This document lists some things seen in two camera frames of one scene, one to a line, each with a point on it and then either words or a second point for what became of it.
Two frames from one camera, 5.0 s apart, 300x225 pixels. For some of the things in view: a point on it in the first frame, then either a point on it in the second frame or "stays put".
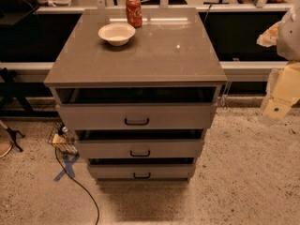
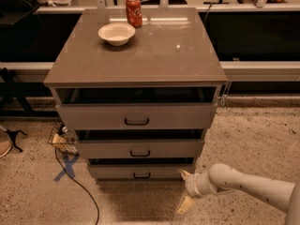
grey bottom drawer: (142, 171) stays put
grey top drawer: (138, 116) stays put
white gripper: (290, 38) → (190, 187)
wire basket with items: (64, 139) stays put
